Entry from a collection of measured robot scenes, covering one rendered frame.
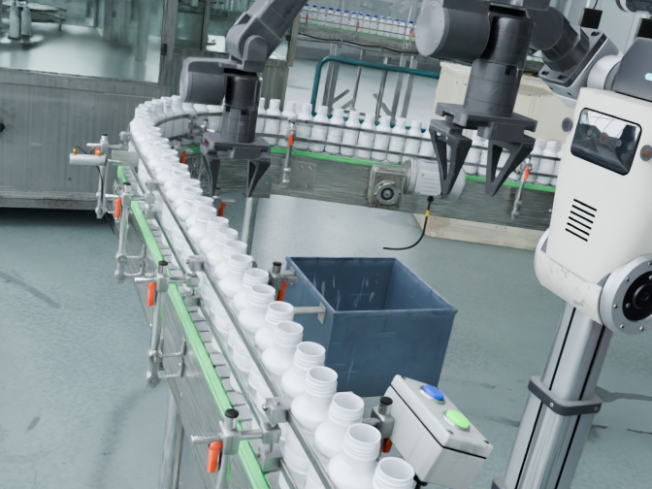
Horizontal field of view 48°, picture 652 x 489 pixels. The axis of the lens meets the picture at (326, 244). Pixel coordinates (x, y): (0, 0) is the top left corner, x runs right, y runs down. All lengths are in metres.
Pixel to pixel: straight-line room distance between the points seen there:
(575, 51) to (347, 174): 1.45
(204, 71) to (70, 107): 3.15
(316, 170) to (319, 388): 1.94
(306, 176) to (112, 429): 1.15
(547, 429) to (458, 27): 0.90
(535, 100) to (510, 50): 4.46
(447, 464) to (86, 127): 3.63
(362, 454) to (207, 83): 0.64
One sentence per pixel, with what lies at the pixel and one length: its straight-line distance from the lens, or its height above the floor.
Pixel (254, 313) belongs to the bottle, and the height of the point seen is 1.13.
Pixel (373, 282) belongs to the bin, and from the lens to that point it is 1.93.
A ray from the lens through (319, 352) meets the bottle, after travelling 0.94.
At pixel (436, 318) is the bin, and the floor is 0.93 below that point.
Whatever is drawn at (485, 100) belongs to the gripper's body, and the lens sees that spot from 0.84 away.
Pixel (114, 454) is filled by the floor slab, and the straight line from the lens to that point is 2.66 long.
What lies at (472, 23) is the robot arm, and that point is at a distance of 0.81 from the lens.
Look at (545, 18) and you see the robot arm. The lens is 1.40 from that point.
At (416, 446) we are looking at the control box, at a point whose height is 1.08.
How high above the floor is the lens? 1.60
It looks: 20 degrees down
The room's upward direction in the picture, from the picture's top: 10 degrees clockwise
